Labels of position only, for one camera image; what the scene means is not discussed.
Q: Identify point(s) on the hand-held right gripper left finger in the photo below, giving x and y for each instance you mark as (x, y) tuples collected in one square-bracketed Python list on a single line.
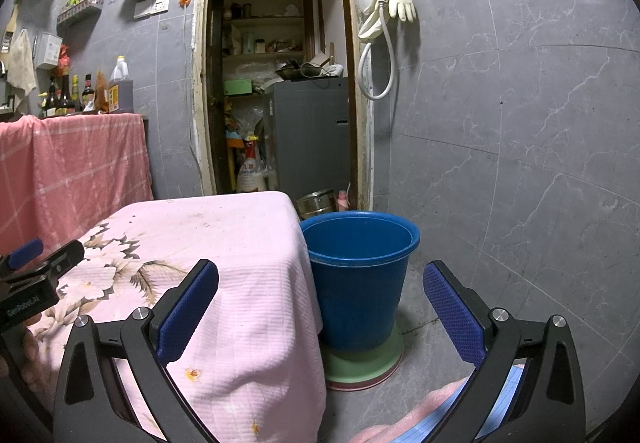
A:
[(187, 313)]

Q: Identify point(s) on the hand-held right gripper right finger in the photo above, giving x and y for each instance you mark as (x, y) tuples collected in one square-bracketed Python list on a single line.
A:
[(452, 313)]

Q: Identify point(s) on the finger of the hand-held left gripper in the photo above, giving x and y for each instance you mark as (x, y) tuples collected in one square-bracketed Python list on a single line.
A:
[(25, 253), (65, 258)]

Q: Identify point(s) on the blue plastic bucket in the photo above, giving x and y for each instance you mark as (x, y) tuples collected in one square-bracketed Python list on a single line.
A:
[(360, 288)]

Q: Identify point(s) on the person's left hand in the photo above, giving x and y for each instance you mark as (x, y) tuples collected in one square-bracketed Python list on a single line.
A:
[(22, 348)]

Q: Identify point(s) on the floral pink tablecloth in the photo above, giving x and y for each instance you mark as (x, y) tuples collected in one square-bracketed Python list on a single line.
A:
[(240, 248)]

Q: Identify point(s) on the light blue garment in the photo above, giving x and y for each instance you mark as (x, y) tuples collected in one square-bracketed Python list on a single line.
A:
[(510, 385)]

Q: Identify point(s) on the pink fleece garment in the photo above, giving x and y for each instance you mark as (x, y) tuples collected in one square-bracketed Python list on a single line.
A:
[(425, 403)]

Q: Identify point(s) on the pink checked cloth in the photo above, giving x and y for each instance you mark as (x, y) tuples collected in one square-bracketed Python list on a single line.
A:
[(75, 163)]

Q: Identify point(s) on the green plastic basin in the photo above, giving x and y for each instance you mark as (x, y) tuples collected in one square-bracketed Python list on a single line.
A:
[(360, 363)]

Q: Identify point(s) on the pink plastic basin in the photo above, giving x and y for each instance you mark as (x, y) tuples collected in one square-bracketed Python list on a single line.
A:
[(360, 385)]

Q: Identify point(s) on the white spray bottle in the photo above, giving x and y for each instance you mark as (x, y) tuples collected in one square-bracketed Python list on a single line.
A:
[(250, 173)]

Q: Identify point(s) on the pink bottle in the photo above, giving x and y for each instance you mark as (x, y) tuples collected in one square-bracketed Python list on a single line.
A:
[(342, 202)]

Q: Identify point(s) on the yellow-capped sauce bottle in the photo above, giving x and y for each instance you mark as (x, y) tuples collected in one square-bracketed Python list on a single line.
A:
[(76, 93)]

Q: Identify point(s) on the orange liquid bottle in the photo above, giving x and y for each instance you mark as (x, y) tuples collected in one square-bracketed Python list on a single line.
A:
[(101, 95)]

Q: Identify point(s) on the black-capped sauce bottle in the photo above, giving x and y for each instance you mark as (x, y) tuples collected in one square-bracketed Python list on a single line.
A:
[(88, 93)]

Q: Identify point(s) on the metal pot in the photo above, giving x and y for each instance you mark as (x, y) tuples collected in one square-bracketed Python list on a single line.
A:
[(315, 205)]

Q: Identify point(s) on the cooking oil jug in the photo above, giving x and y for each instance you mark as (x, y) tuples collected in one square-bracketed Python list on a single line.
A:
[(120, 90)]

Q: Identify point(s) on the orange blue plastic item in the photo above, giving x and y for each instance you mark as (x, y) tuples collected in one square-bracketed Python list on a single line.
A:
[(235, 136)]

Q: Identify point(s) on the white hanging rag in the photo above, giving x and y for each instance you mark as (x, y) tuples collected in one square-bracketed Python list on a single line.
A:
[(22, 60)]

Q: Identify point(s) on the red plastic bag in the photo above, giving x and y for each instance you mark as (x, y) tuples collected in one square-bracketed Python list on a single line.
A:
[(64, 59)]

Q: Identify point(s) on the grey washing machine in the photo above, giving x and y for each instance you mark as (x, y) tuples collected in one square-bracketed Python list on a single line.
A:
[(310, 133)]

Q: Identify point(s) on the green box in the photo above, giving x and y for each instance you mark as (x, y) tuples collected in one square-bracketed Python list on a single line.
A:
[(237, 87)]

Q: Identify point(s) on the black wok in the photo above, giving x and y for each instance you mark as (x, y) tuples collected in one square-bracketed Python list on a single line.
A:
[(290, 71)]

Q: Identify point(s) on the white plastic item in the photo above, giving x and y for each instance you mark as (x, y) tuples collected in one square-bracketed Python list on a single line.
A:
[(332, 70)]

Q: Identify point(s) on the wooden shelf unit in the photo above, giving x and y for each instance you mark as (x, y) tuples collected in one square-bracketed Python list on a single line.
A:
[(265, 23)]

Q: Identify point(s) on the cream rubber gloves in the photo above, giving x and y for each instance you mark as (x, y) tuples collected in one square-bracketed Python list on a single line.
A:
[(400, 0)]

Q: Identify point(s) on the white wall-mounted box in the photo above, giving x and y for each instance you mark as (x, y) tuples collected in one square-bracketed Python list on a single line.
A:
[(48, 50)]

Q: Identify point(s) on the wooden door frame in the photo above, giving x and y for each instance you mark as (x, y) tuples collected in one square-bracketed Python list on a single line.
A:
[(200, 73)]

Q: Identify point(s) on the wall socket panel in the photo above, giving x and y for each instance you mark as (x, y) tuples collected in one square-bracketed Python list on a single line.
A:
[(151, 6)]

